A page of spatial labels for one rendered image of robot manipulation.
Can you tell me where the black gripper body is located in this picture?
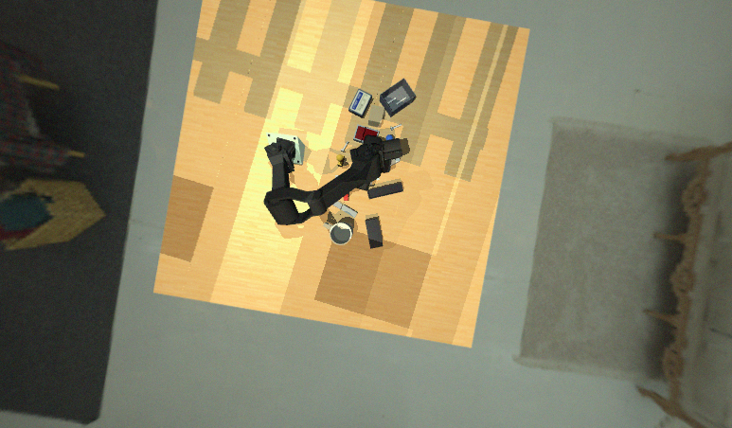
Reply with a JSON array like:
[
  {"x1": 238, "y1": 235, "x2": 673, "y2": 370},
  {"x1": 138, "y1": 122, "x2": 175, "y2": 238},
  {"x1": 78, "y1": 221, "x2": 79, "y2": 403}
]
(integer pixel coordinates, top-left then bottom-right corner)
[{"x1": 356, "y1": 134, "x2": 382, "y2": 191}]

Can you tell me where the white mug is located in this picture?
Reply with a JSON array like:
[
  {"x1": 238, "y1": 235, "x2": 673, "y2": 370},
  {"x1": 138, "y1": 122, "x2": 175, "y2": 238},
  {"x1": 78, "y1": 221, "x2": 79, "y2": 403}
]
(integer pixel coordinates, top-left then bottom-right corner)
[{"x1": 323, "y1": 222, "x2": 353, "y2": 245}]

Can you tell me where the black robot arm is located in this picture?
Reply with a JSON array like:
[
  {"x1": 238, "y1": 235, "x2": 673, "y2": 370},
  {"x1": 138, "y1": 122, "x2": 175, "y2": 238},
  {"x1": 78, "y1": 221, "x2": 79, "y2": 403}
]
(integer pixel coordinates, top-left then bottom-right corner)
[{"x1": 263, "y1": 137, "x2": 402, "y2": 225}]

